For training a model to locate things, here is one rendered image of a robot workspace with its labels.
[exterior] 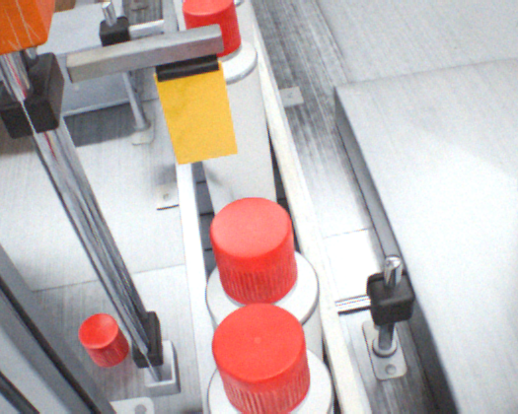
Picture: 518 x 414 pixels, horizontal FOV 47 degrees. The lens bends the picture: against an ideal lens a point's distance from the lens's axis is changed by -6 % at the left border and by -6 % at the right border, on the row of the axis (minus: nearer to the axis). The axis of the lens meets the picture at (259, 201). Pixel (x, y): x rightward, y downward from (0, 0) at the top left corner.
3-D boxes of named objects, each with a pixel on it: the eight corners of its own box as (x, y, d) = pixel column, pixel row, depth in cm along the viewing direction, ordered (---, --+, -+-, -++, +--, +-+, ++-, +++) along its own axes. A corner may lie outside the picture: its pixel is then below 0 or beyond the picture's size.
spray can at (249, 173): (284, 235, 51) (255, 13, 36) (220, 247, 51) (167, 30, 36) (272, 189, 55) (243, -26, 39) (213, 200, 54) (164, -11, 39)
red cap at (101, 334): (115, 324, 53) (105, 304, 50) (136, 351, 51) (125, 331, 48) (84, 347, 52) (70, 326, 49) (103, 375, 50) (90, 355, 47)
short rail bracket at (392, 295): (407, 360, 48) (422, 271, 39) (370, 369, 48) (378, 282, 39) (396, 326, 50) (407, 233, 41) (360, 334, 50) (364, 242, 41)
